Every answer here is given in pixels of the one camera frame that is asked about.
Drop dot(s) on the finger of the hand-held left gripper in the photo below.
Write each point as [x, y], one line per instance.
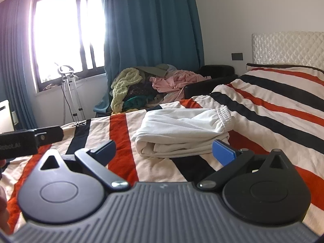
[50, 134]

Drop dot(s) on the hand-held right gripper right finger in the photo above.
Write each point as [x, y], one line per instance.
[224, 153]

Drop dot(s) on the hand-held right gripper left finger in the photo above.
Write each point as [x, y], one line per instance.
[106, 149]

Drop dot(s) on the white pants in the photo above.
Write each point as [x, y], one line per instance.
[182, 129]

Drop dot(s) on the person's left hand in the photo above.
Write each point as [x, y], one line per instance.
[3, 197]

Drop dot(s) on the white heater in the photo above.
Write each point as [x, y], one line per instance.
[5, 116]

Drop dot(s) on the white garment steamer stand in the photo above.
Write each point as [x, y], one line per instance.
[72, 88]

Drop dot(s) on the dark green garment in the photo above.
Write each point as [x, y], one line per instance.
[134, 103]

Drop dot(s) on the striped red black white blanket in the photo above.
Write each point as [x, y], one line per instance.
[268, 98]

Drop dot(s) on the dark blue curtain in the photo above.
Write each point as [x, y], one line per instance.
[15, 68]

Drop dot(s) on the black sofa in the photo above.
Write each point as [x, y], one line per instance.
[215, 74]

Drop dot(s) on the pink garment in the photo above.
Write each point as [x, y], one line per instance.
[174, 82]

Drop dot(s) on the olive garment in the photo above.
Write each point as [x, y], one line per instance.
[151, 69]

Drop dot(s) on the window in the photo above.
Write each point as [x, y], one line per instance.
[68, 33]

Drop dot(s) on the white quilted headboard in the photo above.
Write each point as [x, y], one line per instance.
[288, 48]

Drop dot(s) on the teal curtain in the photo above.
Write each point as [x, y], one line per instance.
[151, 25]

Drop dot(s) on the dark wall switch plate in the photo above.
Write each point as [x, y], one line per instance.
[237, 56]

